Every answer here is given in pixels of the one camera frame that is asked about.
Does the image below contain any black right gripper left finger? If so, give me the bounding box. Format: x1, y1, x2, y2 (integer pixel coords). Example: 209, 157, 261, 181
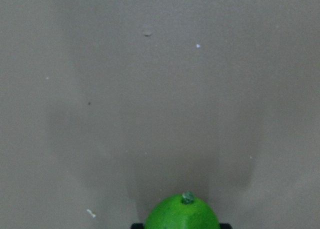
130, 223, 144, 229

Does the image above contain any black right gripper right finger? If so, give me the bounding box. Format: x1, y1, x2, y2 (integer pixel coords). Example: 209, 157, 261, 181
219, 223, 231, 229

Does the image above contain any yellow lemon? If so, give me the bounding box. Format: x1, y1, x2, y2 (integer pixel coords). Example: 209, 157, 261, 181
143, 192, 221, 229

